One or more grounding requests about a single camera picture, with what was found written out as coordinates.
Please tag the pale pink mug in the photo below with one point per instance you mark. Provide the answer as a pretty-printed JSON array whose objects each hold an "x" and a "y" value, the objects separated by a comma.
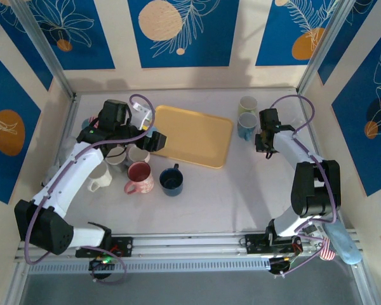
[{"x": 138, "y": 154}]

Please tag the teal blue mug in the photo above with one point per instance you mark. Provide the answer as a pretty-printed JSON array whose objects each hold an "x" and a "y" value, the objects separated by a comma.
[{"x": 247, "y": 122}]

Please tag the light green mug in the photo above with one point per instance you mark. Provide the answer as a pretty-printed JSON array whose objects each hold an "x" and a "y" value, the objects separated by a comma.
[{"x": 247, "y": 105}]

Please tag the pink floral mug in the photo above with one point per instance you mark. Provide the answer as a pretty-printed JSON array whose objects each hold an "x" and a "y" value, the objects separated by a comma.
[{"x": 139, "y": 171}]

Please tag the navy blue mug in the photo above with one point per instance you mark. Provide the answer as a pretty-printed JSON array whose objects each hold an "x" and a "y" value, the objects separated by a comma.
[{"x": 171, "y": 181}]

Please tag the white mug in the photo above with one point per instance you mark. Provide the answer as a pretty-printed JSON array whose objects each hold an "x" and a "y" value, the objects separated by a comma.
[{"x": 100, "y": 176}]

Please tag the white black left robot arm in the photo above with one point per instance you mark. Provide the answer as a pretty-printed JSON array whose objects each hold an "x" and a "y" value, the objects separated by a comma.
[{"x": 73, "y": 178}]

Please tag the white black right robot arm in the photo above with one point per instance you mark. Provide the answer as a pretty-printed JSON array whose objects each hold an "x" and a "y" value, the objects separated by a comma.
[{"x": 292, "y": 149}]

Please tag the striped blue pink cup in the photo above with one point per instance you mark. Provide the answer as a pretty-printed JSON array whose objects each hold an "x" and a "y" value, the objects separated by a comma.
[{"x": 88, "y": 124}]

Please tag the yellow plastic tray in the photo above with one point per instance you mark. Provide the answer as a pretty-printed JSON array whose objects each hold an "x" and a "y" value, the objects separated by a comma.
[{"x": 197, "y": 139}]

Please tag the black electronics board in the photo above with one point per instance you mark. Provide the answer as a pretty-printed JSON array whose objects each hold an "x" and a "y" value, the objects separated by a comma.
[
  {"x": 98, "y": 263},
  {"x": 277, "y": 265}
]

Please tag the red white striped sock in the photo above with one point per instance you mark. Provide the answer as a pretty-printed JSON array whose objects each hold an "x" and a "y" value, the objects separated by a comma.
[{"x": 327, "y": 252}]

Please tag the light blue cloth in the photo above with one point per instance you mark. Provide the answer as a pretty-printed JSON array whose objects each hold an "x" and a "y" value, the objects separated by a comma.
[{"x": 344, "y": 244}]

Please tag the aluminium side rail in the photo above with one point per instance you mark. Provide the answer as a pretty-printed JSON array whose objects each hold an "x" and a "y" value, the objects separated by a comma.
[
  {"x": 70, "y": 111},
  {"x": 365, "y": 286}
]

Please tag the aluminium frame post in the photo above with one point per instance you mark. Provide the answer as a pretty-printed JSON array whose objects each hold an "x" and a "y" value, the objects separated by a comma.
[
  {"x": 46, "y": 47},
  {"x": 324, "y": 47}
]

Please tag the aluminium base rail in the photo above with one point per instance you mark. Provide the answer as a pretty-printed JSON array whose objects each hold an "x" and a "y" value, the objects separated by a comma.
[{"x": 184, "y": 243}]

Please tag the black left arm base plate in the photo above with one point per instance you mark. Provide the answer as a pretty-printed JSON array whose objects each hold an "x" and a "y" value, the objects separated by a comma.
[{"x": 124, "y": 244}]

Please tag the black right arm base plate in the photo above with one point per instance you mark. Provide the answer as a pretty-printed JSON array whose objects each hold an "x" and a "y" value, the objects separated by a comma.
[{"x": 254, "y": 243}]

